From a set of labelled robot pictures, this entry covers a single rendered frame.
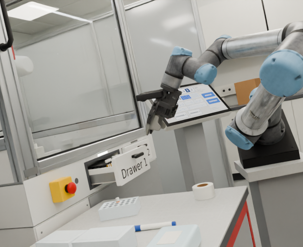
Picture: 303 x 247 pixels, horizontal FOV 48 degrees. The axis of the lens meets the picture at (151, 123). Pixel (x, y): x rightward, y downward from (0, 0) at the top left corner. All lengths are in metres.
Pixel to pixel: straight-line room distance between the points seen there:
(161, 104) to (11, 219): 0.65
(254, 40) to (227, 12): 3.50
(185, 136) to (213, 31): 2.63
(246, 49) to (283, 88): 0.28
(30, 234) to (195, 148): 1.36
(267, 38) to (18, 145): 0.84
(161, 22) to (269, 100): 2.17
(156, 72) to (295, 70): 2.28
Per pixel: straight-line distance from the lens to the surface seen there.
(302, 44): 0.98
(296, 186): 1.51
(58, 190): 1.21
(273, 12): 4.60
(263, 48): 1.16
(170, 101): 1.33
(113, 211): 1.15
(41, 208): 1.20
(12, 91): 1.18
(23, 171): 1.15
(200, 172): 2.30
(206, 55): 1.28
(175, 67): 1.30
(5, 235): 1.27
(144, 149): 1.55
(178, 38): 3.06
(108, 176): 1.37
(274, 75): 0.96
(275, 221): 1.53
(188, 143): 2.25
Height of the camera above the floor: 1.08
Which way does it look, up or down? 2 degrees down
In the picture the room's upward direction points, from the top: 12 degrees counter-clockwise
